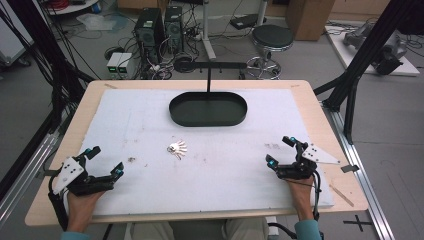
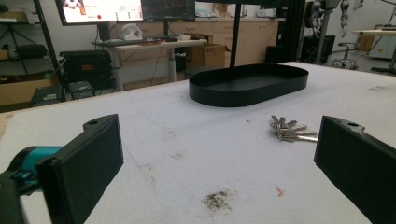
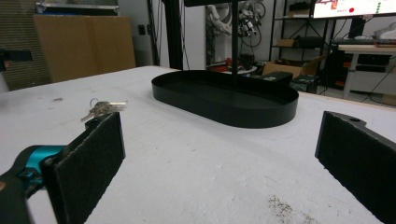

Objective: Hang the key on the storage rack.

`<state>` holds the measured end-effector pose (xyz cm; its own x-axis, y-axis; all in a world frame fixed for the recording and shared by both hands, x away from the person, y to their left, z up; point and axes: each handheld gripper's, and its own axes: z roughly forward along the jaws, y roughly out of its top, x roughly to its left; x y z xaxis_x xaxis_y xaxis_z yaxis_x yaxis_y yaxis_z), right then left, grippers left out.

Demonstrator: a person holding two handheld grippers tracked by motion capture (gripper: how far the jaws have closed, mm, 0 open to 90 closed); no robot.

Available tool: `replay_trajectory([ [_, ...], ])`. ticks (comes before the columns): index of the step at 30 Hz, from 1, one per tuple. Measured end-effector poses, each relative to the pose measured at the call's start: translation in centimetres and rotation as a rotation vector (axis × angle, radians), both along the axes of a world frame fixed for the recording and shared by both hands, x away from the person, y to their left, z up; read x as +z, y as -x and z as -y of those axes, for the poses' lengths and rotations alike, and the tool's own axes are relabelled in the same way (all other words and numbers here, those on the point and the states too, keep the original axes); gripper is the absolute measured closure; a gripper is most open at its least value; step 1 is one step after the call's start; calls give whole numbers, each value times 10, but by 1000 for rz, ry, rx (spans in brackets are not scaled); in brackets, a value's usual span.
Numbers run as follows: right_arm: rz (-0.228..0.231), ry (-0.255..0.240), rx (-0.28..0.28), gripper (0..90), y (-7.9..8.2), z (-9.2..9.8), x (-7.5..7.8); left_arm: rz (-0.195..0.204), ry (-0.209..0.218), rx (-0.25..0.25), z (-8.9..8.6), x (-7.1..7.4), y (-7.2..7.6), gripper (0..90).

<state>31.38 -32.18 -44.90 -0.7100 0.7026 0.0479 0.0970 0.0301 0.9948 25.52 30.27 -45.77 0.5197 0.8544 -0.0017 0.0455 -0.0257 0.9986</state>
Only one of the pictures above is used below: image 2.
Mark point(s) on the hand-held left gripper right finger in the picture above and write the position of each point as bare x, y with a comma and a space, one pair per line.
358, 168

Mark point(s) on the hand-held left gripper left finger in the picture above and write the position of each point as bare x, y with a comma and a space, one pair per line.
82, 174

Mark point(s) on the bunch of silver keys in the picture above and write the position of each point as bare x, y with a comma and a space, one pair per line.
291, 130

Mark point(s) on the black oval metal tray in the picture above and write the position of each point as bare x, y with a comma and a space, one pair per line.
249, 84

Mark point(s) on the large flat cardboard box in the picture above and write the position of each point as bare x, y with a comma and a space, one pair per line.
25, 90

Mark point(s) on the black equipment case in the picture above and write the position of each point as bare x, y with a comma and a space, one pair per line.
87, 68

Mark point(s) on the metal swivel stool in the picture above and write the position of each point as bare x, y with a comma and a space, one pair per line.
345, 56

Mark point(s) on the light wooden desk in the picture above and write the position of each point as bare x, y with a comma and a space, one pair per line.
146, 59

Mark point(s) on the black metal shelf rack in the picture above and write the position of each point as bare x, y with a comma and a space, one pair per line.
46, 46

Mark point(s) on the grey metal stand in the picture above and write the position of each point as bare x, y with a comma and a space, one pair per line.
322, 34

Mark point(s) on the lit computer monitor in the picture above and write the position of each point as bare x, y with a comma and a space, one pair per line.
99, 11

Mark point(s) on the brown cardboard box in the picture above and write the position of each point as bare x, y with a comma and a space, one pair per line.
209, 55

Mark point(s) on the wooden cabinet row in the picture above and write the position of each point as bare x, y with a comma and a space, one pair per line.
243, 37

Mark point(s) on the black upright stand pole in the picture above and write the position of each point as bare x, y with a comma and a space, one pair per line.
235, 34

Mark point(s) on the dark computer monitor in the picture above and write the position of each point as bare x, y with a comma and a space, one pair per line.
168, 10

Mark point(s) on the black metal frame column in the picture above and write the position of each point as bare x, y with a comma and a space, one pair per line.
292, 31

